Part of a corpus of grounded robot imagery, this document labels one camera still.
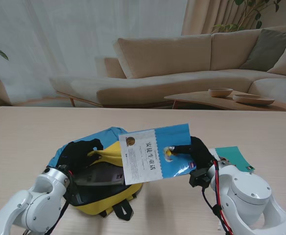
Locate grey sofa cushion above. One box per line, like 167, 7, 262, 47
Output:
240, 28, 286, 71

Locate wooden coffee table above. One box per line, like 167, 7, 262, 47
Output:
164, 90, 286, 116

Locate wide shallow wooden bowl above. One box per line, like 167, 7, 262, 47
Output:
232, 94, 275, 106

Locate left arm red black cables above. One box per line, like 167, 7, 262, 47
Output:
51, 171, 77, 231

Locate right arm red black cables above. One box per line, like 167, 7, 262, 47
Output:
201, 160, 234, 235

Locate blue and white book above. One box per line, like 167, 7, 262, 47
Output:
118, 123, 197, 186

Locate beige sofa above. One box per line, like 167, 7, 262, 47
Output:
49, 24, 286, 108

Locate white sheer curtain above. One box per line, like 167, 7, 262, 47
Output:
0, 0, 190, 106

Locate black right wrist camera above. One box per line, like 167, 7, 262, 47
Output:
189, 167, 212, 188

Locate blue and yellow school backpack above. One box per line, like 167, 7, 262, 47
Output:
48, 126, 143, 222

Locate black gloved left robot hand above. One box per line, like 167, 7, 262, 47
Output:
57, 138, 104, 176

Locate tall green leafy plant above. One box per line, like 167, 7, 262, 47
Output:
212, 0, 283, 34

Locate teal book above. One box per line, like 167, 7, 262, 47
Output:
210, 146, 255, 172

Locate beige curtain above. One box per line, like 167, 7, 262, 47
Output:
181, 0, 264, 36

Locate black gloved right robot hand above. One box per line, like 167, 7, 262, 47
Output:
168, 136, 218, 169

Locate small deep wooden bowl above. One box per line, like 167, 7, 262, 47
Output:
208, 88, 234, 98

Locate arm red black cables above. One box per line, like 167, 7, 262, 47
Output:
51, 171, 77, 231
201, 160, 234, 235

